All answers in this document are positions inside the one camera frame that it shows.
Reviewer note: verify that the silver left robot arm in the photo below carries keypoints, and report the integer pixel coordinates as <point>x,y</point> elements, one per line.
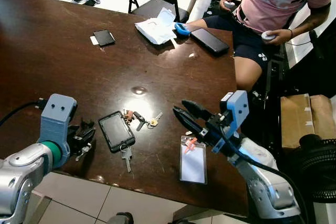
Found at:
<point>23,169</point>

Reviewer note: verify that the brown cardboard box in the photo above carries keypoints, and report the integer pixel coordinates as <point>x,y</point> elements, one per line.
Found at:
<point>296,119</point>

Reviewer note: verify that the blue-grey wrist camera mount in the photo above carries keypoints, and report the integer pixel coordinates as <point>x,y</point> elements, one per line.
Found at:
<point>236,111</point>
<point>56,116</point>

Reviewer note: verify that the key bunch with gold key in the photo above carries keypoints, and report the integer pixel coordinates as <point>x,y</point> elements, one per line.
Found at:
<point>139,119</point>

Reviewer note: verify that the black phone with thick case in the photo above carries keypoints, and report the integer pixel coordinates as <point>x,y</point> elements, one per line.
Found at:
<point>116,131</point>

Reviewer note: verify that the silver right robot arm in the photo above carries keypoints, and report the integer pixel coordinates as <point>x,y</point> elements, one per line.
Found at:
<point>268,184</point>

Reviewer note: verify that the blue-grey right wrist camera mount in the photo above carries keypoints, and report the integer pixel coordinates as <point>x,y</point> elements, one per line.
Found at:
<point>236,111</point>

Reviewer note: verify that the small silver key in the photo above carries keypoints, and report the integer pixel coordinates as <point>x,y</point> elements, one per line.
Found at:
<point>83,153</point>

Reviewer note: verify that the person's left forearm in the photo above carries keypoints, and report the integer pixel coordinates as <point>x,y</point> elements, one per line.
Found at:
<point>310,22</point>

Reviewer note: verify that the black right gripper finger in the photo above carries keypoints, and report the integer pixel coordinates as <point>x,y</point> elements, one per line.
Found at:
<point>197,109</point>
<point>189,121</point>

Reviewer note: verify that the black office chair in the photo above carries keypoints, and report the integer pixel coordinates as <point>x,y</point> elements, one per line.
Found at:
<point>310,61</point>

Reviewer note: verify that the white card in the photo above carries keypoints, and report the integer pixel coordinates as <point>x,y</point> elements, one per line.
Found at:
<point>93,40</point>

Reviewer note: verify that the black slim smartphone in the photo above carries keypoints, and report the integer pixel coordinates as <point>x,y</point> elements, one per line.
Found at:
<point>210,41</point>

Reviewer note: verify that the black wallet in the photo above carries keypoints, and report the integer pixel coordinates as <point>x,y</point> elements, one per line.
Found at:
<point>104,38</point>

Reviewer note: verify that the black round fan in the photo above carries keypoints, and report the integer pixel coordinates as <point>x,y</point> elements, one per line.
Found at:
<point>315,171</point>

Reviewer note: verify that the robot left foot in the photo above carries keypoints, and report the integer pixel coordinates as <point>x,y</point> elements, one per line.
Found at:
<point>121,219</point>

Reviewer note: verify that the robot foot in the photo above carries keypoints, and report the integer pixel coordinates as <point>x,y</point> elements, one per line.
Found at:
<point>121,219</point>
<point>181,221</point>

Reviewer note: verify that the clear badge holder orange clip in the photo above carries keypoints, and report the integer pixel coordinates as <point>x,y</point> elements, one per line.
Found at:
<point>193,163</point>

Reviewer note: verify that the blue tape roll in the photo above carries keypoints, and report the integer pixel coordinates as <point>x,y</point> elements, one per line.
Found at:
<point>181,30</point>

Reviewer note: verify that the white hand controller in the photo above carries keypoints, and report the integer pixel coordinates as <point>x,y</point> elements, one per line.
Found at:
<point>230,4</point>
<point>268,36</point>

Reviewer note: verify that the person's left hand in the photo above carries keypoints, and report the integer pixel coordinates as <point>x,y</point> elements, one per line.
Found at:
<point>282,35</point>

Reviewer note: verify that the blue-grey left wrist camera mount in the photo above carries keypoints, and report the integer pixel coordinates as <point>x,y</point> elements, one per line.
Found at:
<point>56,116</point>

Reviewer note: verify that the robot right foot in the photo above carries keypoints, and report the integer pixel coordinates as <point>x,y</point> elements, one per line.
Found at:
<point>181,221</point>

